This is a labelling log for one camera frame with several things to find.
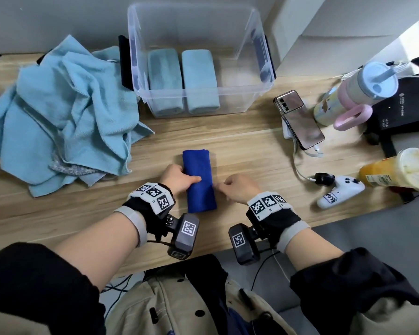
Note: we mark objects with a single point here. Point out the person's left hand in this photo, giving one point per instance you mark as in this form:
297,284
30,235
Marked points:
176,179

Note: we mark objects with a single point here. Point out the person's right hand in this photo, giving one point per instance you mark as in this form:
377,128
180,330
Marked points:
241,188

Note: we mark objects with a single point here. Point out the dark blue towel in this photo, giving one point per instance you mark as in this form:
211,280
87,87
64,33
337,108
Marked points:
199,195

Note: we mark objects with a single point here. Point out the grey striped towel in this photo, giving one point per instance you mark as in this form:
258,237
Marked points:
73,169

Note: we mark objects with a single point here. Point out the clear plastic storage box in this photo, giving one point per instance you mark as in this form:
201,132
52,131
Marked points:
230,76

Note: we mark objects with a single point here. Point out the person's left forearm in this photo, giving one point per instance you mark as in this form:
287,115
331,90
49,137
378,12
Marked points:
97,251

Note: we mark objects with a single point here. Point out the person's right forearm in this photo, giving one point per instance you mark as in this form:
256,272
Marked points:
310,249

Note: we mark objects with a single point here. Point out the black device box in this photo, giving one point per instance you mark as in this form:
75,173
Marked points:
405,108

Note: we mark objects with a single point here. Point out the black wrist brace with markers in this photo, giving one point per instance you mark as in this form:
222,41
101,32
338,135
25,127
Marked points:
143,212
279,219

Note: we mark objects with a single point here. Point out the white power bank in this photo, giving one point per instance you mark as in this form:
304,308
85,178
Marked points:
286,130

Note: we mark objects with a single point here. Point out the black round plug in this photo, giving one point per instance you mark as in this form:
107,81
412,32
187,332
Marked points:
324,179

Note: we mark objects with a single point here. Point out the rose gold smartphone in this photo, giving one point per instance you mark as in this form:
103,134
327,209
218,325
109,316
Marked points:
302,125

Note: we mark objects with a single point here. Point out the white game controller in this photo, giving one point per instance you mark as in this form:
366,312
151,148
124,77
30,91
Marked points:
342,191

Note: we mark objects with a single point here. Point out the beige coat with black buttons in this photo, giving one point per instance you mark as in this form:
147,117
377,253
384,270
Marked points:
160,307

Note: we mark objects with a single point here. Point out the white shelf unit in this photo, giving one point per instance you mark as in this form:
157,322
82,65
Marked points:
335,38

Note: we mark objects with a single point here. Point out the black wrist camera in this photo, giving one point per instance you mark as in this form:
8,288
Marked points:
242,245
185,237

